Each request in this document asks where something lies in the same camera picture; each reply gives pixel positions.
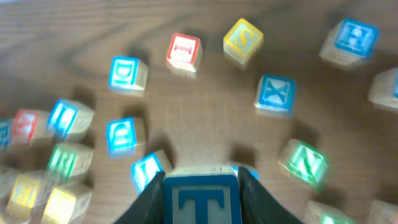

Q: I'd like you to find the green J block left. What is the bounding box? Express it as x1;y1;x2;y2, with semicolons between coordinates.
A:
0;166;20;199

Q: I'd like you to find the blue D block lower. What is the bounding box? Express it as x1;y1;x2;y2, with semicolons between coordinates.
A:
106;117;147;159

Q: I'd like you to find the blue T block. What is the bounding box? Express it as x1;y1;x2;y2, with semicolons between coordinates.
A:
163;165;243;224

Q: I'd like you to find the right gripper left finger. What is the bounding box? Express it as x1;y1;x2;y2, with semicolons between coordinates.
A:
113;171;165;224

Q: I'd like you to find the blue d block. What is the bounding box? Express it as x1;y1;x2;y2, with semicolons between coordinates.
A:
108;55;149;96
106;117;147;159

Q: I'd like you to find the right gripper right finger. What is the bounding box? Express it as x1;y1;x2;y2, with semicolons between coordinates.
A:
238;167;303;224

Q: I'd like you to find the yellow block centre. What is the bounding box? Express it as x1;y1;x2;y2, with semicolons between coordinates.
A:
41;183;93;224

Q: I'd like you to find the blue P block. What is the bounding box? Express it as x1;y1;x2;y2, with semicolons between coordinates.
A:
0;119;13;152

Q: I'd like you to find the red M block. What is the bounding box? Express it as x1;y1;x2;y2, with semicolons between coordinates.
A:
367;200;397;224

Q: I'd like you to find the yellow block top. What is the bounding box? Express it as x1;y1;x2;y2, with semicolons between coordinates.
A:
223;18;264;67

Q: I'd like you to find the blue L block upper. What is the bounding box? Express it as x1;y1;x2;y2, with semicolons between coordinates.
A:
47;99;95;141

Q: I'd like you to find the blue H block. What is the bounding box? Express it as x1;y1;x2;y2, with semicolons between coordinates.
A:
319;18;379;70

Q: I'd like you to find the blue 5 block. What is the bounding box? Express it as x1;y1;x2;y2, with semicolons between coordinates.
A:
228;161;259;180

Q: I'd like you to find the blue X block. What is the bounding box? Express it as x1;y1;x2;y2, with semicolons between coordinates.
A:
254;74;296;117

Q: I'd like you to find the green R block upper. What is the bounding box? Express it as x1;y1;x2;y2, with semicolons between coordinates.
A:
46;142;94;182

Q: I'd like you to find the blue L block lower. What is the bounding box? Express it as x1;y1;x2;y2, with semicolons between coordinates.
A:
131;150;174;195

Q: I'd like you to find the green N block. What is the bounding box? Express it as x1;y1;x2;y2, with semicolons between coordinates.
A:
277;139;330;192

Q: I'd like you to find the yellow block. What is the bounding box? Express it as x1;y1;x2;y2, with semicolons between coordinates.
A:
6;170;60;220
223;18;264;67
41;183;93;224

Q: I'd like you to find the red A block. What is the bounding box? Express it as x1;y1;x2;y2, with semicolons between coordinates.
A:
11;109;52;145

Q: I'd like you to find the blue D block upper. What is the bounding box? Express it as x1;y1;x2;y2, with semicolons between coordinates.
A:
108;55;149;96

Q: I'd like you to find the blue 2 block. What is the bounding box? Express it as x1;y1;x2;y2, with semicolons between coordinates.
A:
368;68;397;113

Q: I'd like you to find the green J block right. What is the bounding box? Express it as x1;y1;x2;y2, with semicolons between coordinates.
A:
304;201;355;224

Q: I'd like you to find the blue l block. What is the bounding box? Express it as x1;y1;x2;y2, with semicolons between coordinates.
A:
131;150;174;195
47;99;95;141

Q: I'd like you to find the red I block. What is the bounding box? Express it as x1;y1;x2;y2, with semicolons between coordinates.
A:
166;33;203;73

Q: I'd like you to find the green j block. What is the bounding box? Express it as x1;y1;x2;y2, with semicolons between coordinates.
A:
304;201;355;224
0;166;20;199

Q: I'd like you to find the yellow block left middle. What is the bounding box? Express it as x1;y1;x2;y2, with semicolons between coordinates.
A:
6;170;60;220

